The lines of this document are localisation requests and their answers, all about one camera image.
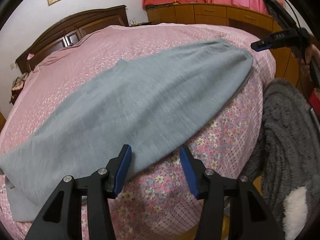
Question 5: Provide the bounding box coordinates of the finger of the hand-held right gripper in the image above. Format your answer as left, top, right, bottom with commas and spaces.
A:
251, 39, 273, 52

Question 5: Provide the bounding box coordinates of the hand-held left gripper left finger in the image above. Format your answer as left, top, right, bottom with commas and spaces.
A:
25, 144, 132, 240

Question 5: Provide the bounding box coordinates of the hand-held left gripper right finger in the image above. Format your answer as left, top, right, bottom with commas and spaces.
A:
180, 145, 285, 240

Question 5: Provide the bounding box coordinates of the grey-blue towel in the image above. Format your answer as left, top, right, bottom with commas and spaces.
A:
0, 38, 253, 222

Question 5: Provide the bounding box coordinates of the person's right hand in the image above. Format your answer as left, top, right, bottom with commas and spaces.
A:
300, 40, 320, 82

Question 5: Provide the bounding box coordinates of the wooden cabinet row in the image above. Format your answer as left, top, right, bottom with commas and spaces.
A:
146, 2, 308, 98

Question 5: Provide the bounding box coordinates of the person's grey fleece garment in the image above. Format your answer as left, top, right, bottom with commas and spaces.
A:
244, 79, 320, 240

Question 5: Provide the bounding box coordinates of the dark cloth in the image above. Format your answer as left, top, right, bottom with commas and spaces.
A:
146, 1, 180, 10

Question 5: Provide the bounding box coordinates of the pile of clothes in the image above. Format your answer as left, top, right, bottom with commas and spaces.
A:
10, 72, 29, 103

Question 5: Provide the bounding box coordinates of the dark wooden headboard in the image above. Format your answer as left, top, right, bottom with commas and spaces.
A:
15, 4, 129, 73

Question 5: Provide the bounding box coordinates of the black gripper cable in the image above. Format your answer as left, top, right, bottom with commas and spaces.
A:
266, 0, 303, 30

